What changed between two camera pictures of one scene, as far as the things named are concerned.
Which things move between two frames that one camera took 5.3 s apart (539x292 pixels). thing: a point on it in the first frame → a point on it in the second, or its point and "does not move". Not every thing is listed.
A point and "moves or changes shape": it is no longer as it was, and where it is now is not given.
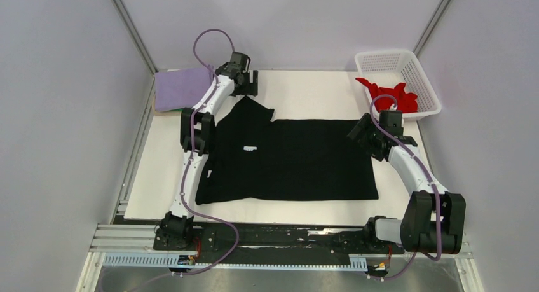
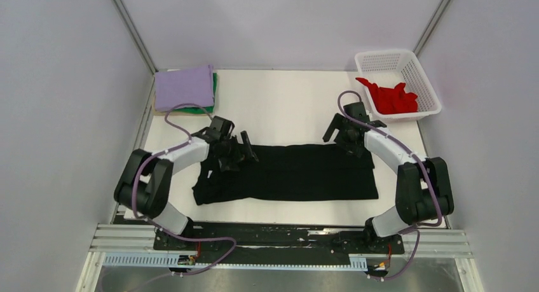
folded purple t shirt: x=180 y=88 does not move
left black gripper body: x=246 y=89 → x=230 y=152
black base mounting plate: x=279 y=238 does not move
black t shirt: x=254 y=159 moves or changes shape
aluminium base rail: x=128 y=238 does not move
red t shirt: x=406 y=101 does not move
